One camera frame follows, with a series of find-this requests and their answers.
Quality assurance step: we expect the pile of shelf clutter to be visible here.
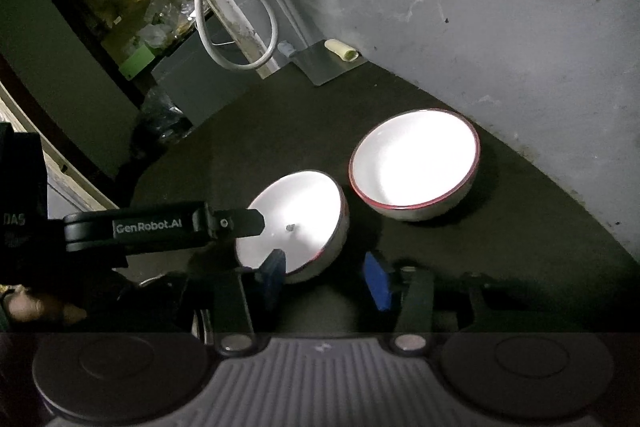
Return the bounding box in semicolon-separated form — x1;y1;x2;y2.
82;0;201;58

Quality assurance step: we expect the white red-rimmed bowl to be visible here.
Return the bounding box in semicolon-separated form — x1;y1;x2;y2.
234;170;350;284
348;108;482;222

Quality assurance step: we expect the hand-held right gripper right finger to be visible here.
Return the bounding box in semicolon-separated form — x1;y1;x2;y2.
363;251;596;354

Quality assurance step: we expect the dark grey cabinet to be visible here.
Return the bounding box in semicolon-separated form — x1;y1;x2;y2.
150;14;273;128

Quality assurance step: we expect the grey metal plate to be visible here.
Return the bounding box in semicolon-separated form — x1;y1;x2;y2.
294;38;369;87

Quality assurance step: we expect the green box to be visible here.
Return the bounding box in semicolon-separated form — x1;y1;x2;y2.
119;43;157;80

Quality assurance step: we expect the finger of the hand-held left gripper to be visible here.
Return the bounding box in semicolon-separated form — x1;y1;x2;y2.
62;202;266;268

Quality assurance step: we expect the white hose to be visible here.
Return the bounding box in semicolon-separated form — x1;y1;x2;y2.
194;0;279;72

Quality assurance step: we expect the person's left hand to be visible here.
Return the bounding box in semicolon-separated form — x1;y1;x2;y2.
1;289;87;325

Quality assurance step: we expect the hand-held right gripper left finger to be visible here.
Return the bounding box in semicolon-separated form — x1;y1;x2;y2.
145;249;288;354

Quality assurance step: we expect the black plastic bag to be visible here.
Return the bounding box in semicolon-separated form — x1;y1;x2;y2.
136;87;195;144

